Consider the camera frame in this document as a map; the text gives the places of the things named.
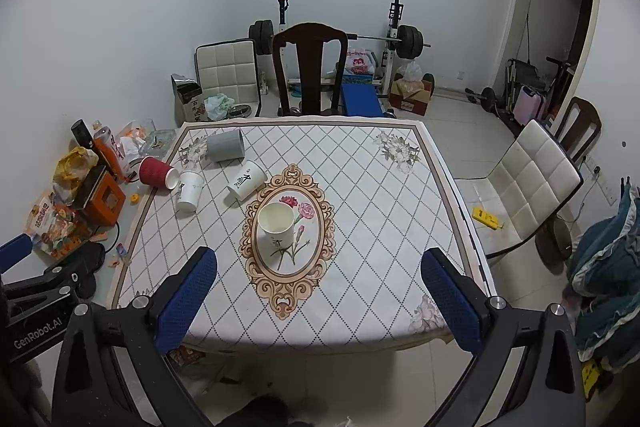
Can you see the green and white plastic bag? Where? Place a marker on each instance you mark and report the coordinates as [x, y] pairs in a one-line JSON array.
[[218, 105]]

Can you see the yellow black object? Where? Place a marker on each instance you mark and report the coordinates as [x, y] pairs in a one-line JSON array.
[[591, 379]]

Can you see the red and white plastic bag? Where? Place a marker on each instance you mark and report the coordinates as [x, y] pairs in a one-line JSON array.
[[359, 63]]

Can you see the black barbell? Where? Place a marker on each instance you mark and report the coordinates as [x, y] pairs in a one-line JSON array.
[[412, 41]]

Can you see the orange snack packet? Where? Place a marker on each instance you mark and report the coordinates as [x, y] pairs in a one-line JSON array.
[[52, 227]]

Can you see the white power strip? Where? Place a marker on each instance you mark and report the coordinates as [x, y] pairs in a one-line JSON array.
[[600, 182]]

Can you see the white padded chair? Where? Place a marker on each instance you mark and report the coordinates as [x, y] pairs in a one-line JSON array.
[[227, 69], [530, 177]]

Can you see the black dumbbell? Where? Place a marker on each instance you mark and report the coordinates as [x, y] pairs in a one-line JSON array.
[[487, 99]]

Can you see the white cup with flower print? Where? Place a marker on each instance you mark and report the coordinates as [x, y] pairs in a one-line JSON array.
[[276, 234]]

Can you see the pink suitcase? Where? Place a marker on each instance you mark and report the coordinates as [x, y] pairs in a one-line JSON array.
[[530, 104]]

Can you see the orange canister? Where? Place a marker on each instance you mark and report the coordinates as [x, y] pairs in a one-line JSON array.
[[107, 152]]

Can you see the folded black cart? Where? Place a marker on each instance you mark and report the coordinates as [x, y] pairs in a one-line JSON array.
[[517, 82]]

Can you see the printed diamond pattern tablecloth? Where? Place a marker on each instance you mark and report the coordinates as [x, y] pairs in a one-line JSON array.
[[360, 207]]

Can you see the black cylinder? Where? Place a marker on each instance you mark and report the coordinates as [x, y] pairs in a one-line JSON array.
[[81, 133]]

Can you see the white barbell rack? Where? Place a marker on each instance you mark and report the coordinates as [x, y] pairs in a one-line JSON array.
[[395, 37]]

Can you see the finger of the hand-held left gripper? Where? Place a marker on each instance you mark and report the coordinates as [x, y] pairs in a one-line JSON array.
[[85, 262], [15, 252]]

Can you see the teal ruffled blanket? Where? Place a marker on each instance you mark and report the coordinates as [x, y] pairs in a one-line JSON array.
[[610, 267]]

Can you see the white cup with dark print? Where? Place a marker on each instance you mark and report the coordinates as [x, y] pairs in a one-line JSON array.
[[246, 181]]

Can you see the black scooter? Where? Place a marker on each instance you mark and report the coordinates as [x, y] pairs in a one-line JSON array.
[[560, 79]]

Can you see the yellow plastic bag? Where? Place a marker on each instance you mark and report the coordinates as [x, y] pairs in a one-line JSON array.
[[72, 169]]

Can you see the red ribbed cup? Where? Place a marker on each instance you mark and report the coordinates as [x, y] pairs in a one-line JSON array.
[[155, 170]]

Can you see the orange box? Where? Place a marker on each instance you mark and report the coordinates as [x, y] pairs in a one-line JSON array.
[[102, 202]]

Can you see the yellow hand tool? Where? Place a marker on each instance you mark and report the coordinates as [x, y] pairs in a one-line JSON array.
[[486, 217]]

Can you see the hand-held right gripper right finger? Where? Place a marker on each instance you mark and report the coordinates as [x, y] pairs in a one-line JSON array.
[[450, 302]]

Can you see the dark wooden chair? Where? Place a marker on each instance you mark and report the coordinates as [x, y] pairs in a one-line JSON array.
[[582, 122], [309, 67]]

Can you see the cardboard box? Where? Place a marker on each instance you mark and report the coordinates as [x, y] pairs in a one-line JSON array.
[[412, 97]]

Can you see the plain white cup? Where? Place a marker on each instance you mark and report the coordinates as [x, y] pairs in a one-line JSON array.
[[189, 192]]

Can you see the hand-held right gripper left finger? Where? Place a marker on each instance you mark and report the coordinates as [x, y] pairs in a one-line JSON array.
[[187, 302]]

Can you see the black printed box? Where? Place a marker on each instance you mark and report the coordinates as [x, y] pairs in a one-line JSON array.
[[187, 104]]

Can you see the blue bench pad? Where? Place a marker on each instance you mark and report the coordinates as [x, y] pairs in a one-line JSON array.
[[361, 101]]

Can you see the grey cup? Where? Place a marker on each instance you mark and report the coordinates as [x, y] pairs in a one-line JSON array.
[[225, 146]]

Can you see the glass ashtray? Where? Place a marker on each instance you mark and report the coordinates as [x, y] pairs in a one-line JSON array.
[[157, 143]]

